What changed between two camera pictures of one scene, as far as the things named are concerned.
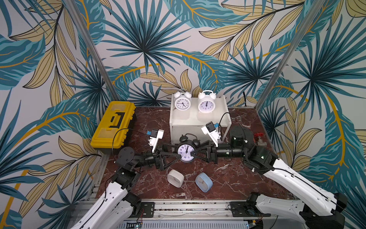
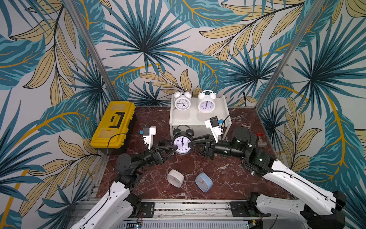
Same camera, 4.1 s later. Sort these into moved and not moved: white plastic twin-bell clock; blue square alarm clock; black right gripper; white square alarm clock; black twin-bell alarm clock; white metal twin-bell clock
Moved: black twin-bell alarm clock; black right gripper
Not moved: white plastic twin-bell clock; white square alarm clock; blue square alarm clock; white metal twin-bell clock
